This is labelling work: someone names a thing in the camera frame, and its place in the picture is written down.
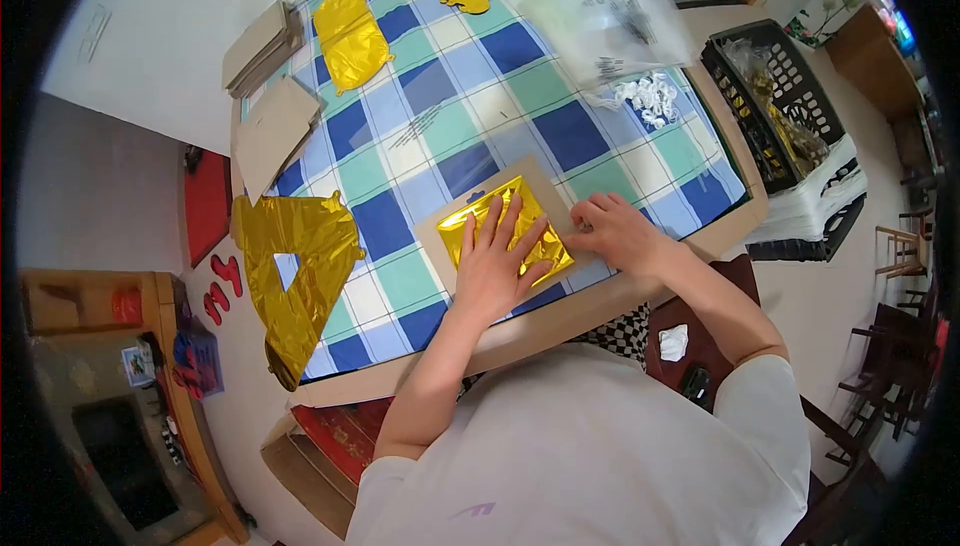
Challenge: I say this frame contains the person's left ring finger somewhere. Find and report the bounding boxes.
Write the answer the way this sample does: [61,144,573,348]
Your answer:
[478,198,507,250]

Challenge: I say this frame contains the loose brown cardboard cards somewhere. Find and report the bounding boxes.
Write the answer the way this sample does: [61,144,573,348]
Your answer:
[234,76,324,206]

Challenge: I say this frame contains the small black object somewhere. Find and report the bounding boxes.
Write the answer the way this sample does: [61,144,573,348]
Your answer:
[678,365,714,410]

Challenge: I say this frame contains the gold foil letter balloon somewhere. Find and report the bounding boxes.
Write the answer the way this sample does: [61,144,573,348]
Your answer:
[230,192,367,394]

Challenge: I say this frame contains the red mat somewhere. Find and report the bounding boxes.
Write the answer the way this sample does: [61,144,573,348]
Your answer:
[182,147,234,270]

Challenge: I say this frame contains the person's left middle finger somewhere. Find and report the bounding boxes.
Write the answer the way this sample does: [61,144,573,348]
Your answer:
[498,193,525,250]

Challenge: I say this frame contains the small light wooden stool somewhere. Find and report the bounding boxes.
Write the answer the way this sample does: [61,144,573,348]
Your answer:
[874,225,933,280]

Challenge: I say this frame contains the person's left hand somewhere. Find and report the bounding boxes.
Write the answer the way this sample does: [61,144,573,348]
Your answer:
[453,193,557,324]

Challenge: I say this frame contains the red patterned wooden stool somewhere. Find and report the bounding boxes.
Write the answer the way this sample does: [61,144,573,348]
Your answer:
[259,396,396,541]

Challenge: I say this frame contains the black crate with white bag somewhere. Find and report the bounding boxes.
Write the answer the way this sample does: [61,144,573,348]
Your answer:
[744,133,870,263]

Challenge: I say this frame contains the crumpled gold foil balloon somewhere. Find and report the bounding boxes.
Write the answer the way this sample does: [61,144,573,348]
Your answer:
[312,0,405,96]

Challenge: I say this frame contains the person's right index finger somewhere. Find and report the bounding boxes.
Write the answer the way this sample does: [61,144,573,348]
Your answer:
[570,201,610,229]

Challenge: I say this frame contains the wooden cabinet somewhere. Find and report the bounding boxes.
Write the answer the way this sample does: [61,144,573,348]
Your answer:
[18,267,251,546]

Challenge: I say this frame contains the pair of red slippers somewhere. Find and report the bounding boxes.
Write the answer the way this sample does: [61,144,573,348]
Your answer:
[201,254,246,327]

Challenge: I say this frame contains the person's legs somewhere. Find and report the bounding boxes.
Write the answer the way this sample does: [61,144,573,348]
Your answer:
[459,303,651,397]

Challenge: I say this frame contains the white crumpled tissue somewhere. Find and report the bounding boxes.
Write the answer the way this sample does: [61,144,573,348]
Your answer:
[657,324,690,364]

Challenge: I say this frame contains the dark wooden chair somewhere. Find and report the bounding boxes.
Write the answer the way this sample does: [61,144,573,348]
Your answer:
[643,253,890,546]

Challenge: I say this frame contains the blue green checked tablecloth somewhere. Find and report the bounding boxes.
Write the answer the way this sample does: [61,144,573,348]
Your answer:
[241,0,750,382]

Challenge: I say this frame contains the person's left little finger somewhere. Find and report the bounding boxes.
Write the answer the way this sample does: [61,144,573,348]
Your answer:
[458,213,480,265]

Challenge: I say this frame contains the person's right hand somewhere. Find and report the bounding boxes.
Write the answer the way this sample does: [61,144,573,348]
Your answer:
[562,192,665,278]

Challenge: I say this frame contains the black plastic basket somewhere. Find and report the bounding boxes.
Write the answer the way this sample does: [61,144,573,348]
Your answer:
[699,18,848,196]

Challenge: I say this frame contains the pile of white plastic rings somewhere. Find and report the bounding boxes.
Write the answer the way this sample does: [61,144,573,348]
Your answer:
[598,71,681,131]

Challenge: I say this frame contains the wooden table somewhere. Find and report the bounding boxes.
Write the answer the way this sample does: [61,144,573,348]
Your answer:
[228,58,771,409]

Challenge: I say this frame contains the clear plastic bag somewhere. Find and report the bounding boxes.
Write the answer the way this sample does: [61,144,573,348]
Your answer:
[516,0,700,94]

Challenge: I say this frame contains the stack of brown cardboard cards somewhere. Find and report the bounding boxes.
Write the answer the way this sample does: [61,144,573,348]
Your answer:
[221,0,306,100]

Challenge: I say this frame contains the person's body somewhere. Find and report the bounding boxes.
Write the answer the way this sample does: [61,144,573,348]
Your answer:
[345,343,813,546]

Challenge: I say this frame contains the dark wooden chairs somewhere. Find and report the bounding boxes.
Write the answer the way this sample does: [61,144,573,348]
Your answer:
[823,276,952,468]

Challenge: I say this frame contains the person's left thumb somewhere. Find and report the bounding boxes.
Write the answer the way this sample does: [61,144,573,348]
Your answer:
[517,259,557,298]

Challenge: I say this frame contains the person's left index finger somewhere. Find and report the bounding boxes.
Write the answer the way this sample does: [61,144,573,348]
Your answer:
[516,216,552,257]

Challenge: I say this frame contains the wooden sideboard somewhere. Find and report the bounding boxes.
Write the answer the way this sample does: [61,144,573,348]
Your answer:
[823,4,925,125]

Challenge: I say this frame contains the brown cardboard backing card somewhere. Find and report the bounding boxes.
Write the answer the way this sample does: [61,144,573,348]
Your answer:
[413,155,603,300]

